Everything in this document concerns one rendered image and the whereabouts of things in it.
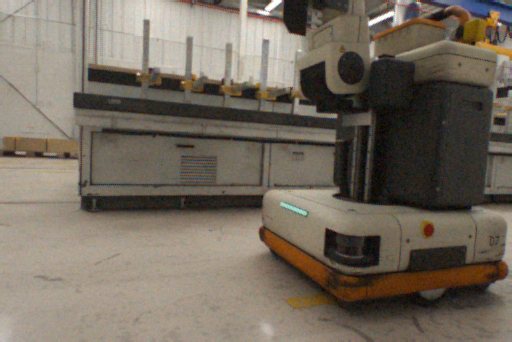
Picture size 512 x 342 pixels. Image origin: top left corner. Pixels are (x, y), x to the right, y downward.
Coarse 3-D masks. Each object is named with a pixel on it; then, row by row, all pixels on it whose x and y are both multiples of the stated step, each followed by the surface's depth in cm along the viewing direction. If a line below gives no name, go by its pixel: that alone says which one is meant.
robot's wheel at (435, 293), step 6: (444, 288) 105; (450, 288) 106; (414, 294) 101; (420, 294) 102; (426, 294) 103; (432, 294) 103; (438, 294) 104; (444, 294) 105; (414, 300) 103; (420, 300) 102; (426, 300) 103; (432, 300) 104; (438, 300) 105
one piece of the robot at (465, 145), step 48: (432, 48) 106; (480, 48) 108; (432, 96) 105; (480, 96) 109; (336, 144) 151; (384, 144) 123; (432, 144) 105; (480, 144) 110; (384, 192) 120; (432, 192) 106; (480, 192) 112
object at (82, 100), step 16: (80, 96) 183; (96, 96) 186; (112, 96) 189; (144, 96) 196; (144, 112) 196; (160, 112) 199; (176, 112) 202; (192, 112) 206; (208, 112) 209; (224, 112) 213; (240, 112) 217; (256, 112) 221; (272, 112) 225
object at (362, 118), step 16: (320, 64) 112; (384, 64) 103; (400, 64) 105; (304, 80) 119; (320, 80) 111; (384, 80) 103; (400, 80) 105; (320, 96) 118; (336, 96) 113; (352, 96) 127; (368, 96) 109; (384, 96) 104; (400, 96) 106; (320, 112) 124; (336, 112) 121; (352, 112) 121; (368, 112) 118
